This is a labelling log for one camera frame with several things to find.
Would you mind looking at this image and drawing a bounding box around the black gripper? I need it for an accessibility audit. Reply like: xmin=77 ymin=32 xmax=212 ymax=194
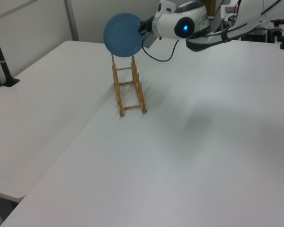
xmin=138 ymin=15 xmax=156 ymax=36

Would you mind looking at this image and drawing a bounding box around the black electronics box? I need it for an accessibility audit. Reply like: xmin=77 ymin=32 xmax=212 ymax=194
xmin=244 ymin=28 xmax=268 ymax=43

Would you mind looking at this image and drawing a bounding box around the black camera pole with base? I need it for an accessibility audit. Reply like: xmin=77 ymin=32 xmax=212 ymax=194
xmin=0 ymin=19 xmax=20 ymax=87

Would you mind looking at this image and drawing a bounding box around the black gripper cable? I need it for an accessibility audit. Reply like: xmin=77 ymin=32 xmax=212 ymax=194
xmin=141 ymin=35 xmax=180 ymax=62

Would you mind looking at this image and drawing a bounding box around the wooden plate rack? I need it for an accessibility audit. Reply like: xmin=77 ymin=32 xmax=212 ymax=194
xmin=110 ymin=53 xmax=148 ymax=117

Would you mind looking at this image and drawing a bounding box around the blue round plate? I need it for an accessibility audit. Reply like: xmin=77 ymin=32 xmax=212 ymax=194
xmin=102 ymin=13 xmax=145 ymax=58

